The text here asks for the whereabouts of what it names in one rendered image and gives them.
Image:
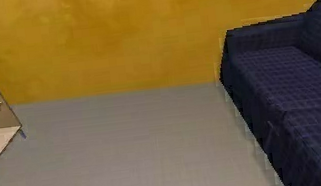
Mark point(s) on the dark blue checked sofa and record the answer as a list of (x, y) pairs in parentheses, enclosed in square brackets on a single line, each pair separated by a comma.
[(296, 92)]

